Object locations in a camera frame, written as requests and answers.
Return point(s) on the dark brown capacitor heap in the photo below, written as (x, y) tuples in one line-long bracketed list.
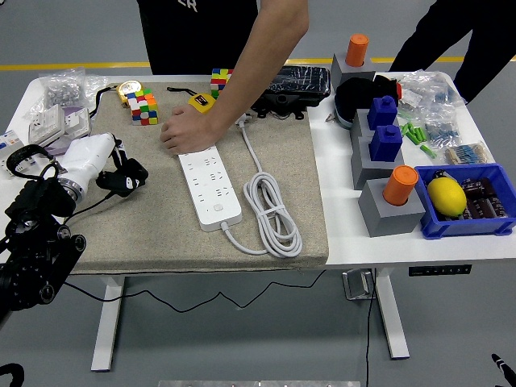
[(483, 201)]

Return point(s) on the taped resistor strip bundle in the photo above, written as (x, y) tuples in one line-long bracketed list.
[(465, 154)]

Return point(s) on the grey block with square hole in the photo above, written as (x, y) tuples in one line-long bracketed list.
[(363, 169), (358, 125)]

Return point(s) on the orange cylinder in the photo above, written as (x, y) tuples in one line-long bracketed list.
[(399, 185), (356, 50)]

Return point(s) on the white table leg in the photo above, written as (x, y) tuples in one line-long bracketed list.
[(108, 322), (394, 322)]

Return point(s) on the white wall switch panel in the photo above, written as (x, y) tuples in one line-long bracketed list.
[(76, 121)]

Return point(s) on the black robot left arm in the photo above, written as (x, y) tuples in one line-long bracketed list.
[(36, 250)]

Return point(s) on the clear bag of blue resistors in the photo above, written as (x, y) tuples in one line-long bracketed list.
[(439, 94), (441, 131)]

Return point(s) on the small metal clip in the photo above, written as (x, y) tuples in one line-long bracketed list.
[(331, 117)]

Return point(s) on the clear plastic bag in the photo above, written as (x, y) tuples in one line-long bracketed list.
[(94, 86)]

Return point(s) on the silver metal bracket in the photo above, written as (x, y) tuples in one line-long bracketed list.
[(356, 284)]

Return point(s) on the black cloth cap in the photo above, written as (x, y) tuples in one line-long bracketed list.
[(359, 94)]

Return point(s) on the white power strip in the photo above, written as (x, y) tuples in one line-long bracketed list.
[(213, 189)]

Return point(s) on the grey block with round hole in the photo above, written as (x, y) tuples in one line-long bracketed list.
[(342, 70), (379, 217)]

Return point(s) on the person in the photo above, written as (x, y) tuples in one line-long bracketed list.
[(483, 40), (189, 40)]

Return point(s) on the yellow round tape measure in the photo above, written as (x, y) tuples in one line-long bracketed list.
[(128, 88)]

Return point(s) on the yellow square tape measure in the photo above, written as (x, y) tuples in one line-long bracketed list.
[(200, 102)]

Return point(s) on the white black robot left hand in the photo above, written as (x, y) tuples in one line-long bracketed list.
[(86, 155)]

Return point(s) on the black plastic-wrapped case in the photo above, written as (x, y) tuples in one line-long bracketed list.
[(306, 80)]

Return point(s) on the colourful puzzle cube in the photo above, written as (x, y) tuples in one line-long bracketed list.
[(143, 109), (219, 82)]

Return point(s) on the white circuit breaker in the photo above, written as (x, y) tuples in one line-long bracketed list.
[(5, 143)]

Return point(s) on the yellow lemon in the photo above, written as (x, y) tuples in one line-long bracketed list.
[(445, 197)]

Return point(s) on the small black white figure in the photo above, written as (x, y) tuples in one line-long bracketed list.
[(439, 174)]

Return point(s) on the green wall anchors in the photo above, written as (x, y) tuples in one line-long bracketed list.
[(428, 150), (413, 133)]

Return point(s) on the small orange red object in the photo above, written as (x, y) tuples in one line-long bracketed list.
[(399, 90)]

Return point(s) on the clear bag of metal nuts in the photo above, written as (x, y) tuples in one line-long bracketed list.
[(60, 92)]

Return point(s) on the black plug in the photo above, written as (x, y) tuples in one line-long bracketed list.
[(135, 169)]

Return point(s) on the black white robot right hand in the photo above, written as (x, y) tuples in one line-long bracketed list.
[(502, 364)]

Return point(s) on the person's left forearm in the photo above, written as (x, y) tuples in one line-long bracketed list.
[(258, 60)]

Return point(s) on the black table control panel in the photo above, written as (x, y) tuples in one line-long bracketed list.
[(439, 270)]

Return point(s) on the person's left hand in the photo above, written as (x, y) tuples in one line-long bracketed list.
[(191, 131)]

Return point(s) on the grey-brown mat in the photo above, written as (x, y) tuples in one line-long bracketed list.
[(282, 181)]

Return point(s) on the white wall socket panel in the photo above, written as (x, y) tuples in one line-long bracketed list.
[(46, 125)]

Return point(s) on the blue square peg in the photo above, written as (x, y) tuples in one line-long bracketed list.
[(385, 145), (381, 113)]

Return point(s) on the blue plastic bin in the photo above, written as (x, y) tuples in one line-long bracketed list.
[(463, 227)]

